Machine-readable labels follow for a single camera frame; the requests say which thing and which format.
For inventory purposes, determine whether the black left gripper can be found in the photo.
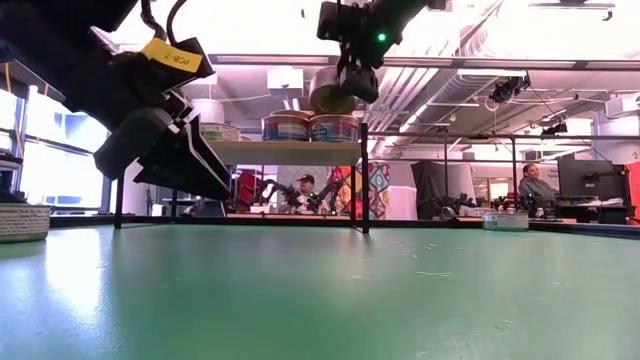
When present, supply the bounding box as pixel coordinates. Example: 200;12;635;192
93;37;232;202

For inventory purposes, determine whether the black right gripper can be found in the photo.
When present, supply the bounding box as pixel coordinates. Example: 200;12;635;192
317;0;401;104

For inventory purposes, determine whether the green-label can with silver lid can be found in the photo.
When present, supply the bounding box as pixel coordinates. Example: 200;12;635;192
0;202;52;245
481;212;530;232
199;122;242;143

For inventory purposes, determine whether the blue-label can with gold lid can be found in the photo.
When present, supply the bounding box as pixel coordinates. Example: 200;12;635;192
309;114;361;143

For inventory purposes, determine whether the wooden shelf with black legs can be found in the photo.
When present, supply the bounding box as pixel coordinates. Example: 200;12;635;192
113;119;371;235

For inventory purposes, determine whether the red background object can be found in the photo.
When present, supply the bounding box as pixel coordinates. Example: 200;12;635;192
234;172;261;204

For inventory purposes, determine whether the white ceiling box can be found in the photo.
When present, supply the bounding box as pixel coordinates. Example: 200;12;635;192
266;66;305;91

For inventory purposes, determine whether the colourful patterned quilt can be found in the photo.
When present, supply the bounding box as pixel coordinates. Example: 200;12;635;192
327;162;392;221

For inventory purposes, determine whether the yellow label tag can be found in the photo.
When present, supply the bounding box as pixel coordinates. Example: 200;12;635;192
139;37;204;75

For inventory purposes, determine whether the person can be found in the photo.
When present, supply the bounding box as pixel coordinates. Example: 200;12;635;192
517;163;559;204
287;173;326;215

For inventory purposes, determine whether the black curtain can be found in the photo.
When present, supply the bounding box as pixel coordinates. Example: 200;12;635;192
410;160;449;206

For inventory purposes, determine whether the white table cover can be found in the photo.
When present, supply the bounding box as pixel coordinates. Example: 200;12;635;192
387;185;419;221

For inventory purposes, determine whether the bright window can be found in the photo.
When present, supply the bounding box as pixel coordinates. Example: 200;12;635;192
0;87;117;206

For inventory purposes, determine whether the long grey overhead beam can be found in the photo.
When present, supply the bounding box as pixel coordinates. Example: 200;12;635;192
207;52;640;72

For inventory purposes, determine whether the green table mat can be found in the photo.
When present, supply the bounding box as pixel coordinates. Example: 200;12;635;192
0;222;640;360

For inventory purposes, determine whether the black metal rack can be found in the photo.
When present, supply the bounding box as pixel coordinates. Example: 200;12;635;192
367;132;640;216

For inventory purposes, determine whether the black background monitor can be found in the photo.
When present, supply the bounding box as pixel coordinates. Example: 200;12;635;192
557;158;629;202

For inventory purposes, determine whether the white air conditioning unit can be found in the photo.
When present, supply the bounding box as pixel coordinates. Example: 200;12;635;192
603;92;640;120

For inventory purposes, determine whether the red panel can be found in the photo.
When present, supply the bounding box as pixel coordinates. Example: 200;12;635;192
625;160;640;221

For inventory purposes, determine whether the silver ceiling duct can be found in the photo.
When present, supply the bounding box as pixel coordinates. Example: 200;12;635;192
367;0;506;146

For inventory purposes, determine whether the black ceiling-mounted camera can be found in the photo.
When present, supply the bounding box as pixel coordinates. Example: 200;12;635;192
539;119;570;137
488;74;532;105

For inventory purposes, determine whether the black aluminium table frame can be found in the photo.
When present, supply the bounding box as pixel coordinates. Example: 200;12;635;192
49;213;640;240

